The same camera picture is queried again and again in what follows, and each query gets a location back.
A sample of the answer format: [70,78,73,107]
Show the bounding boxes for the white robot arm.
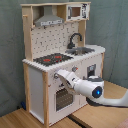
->
[57,69,128,108]

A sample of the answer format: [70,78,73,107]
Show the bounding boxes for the grey toy sink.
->
[65,47,95,55]

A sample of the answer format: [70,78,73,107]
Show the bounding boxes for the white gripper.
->
[57,69,79,94]

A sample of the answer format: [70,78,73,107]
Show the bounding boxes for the black toy stovetop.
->
[34,53,70,67]

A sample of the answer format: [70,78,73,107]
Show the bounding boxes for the toy oven door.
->
[49,82,80,118]

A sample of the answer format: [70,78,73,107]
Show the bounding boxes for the wooden toy kitchen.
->
[22,2,105,127]

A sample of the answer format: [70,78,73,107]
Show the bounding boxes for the white toy microwave door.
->
[67,3,90,21]

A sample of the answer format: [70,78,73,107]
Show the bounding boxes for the black toy faucet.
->
[67,33,82,49]

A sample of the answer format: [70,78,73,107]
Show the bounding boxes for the grey range hood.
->
[35,5,64,27]

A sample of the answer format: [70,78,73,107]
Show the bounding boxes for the white cabinet door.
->
[79,56,103,108]

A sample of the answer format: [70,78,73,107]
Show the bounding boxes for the right stove knob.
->
[72,66,78,72]

